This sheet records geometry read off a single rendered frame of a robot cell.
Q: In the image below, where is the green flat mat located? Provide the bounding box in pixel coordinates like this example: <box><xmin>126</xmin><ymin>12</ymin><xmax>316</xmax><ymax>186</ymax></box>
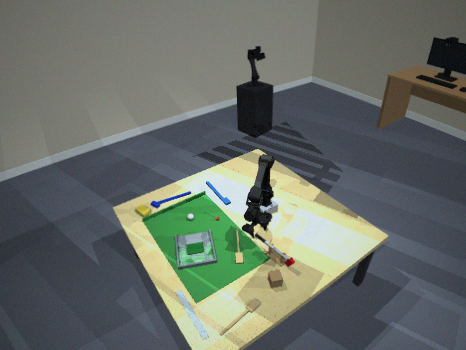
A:
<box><xmin>143</xmin><ymin>194</ymin><xmax>271</xmax><ymax>304</ymax></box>

